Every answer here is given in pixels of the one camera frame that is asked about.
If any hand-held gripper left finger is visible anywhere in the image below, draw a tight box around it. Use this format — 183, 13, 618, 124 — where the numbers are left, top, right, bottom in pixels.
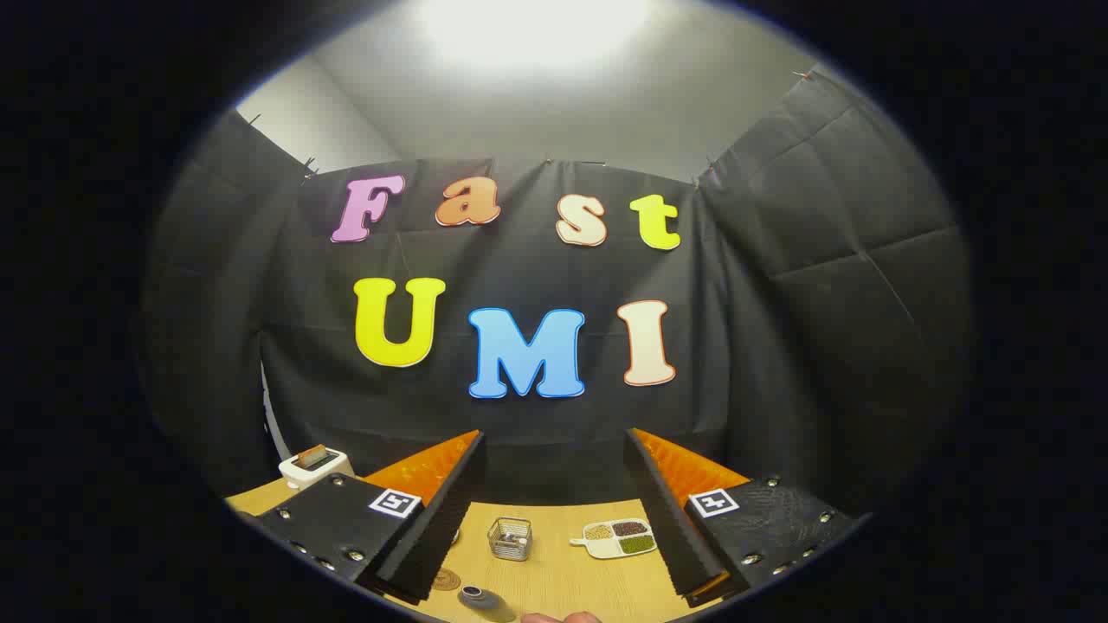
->
255, 428, 486, 607

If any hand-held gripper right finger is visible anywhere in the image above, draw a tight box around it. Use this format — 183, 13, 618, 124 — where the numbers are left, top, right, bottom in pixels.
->
623, 427, 860, 608

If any silver bottle with green label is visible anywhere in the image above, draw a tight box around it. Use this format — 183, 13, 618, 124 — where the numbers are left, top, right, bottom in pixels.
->
457, 585, 519, 622

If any white divided bean dish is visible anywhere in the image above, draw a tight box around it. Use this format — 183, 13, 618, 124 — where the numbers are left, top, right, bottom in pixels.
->
570, 519, 659, 560

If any white toaster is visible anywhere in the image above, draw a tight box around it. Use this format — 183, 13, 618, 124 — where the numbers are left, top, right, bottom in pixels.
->
279, 444, 356, 491

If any black backdrop cloth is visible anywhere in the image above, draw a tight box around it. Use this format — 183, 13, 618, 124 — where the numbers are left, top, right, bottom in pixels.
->
143, 65, 975, 520

